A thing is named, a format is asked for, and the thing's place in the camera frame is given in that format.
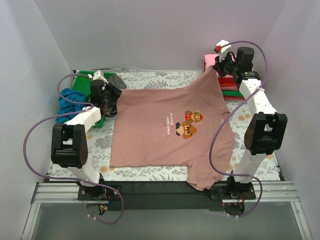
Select blue crumpled t-shirt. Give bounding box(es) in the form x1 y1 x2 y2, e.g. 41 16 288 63
56 88 86 124

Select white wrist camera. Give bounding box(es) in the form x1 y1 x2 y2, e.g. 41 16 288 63
214 40 231 58
87 70 109 84

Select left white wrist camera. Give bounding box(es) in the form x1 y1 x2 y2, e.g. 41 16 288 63
87 70 109 84

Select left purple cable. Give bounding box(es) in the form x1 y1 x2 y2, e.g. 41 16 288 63
22 72 125 225

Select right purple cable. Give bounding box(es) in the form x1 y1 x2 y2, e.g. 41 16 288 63
208 40 268 219

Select purple cable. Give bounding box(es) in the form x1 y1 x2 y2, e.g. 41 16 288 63
22 72 125 225
208 40 268 219

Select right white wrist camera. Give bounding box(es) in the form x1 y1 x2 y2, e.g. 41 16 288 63
214 40 231 58

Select dusty pink printed t-shirt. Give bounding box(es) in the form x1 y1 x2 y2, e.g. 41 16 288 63
110 67 235 191

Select aluminium frame rail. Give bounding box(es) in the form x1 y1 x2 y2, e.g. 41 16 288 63
22 181 312 240

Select green folded t-shirt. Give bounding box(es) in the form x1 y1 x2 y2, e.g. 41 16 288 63
222 90 244 98

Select light pink folded t-shirt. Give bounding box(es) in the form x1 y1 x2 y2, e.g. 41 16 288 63
203 54 219 72

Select grey t-shirt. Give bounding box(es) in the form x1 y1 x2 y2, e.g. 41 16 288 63
106 75 127 117

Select bottom pink folded t-shirt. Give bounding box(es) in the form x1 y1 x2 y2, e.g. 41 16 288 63
223 96 245 101

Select green plastic tray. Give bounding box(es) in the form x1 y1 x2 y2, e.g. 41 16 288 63
70 70 116 128

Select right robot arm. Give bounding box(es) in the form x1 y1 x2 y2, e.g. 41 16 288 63
210 42 288 200

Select salmon folded t-shirt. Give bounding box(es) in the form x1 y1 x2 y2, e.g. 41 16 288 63
220 86 238 91

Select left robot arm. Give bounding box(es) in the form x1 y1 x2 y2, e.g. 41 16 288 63
51 79 122 200

